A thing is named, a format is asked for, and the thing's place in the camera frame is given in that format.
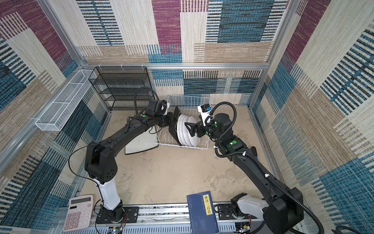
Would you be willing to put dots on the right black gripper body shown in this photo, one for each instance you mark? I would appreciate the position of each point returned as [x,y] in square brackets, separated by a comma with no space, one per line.
[208,130]

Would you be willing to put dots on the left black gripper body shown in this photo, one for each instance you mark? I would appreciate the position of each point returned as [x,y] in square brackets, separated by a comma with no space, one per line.
[163,121]

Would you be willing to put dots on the white round plate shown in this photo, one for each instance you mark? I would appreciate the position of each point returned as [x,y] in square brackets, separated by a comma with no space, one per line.
[182,130]
[193,139]
[185,132]
[179,130]

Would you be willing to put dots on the black square plate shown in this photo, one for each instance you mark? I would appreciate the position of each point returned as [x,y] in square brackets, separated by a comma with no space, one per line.
[173,126]

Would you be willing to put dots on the white square plate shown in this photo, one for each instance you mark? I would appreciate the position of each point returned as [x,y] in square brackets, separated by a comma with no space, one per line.
[129,151]
[143,141]

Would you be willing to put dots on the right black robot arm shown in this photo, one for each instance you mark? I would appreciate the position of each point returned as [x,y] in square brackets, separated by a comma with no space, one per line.
[285,206]

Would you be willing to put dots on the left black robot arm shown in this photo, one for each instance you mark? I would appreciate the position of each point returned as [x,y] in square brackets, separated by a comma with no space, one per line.
[100,163]

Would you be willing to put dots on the black mesh shelf rack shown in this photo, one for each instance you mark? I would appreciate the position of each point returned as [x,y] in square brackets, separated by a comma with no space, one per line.
[118,86]

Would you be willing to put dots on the blue book yellow label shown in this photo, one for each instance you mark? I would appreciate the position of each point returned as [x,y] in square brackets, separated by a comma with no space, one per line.
[202,214]

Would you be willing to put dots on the pink calculator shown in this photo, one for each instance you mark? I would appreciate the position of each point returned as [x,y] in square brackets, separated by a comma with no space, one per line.
[79,213]

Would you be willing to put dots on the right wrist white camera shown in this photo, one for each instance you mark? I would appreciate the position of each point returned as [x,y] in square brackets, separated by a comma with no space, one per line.
[205,112]

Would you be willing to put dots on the white wire dish rack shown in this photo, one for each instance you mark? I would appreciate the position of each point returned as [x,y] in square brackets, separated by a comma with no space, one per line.
[185,109]

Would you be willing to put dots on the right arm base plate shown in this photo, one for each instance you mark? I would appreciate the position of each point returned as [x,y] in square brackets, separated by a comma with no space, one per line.
[227,211]

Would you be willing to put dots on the white wire wall basket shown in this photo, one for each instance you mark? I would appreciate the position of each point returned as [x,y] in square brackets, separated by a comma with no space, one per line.
[62,107]

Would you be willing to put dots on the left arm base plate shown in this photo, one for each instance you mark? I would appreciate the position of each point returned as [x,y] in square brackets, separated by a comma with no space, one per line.
[128,215]

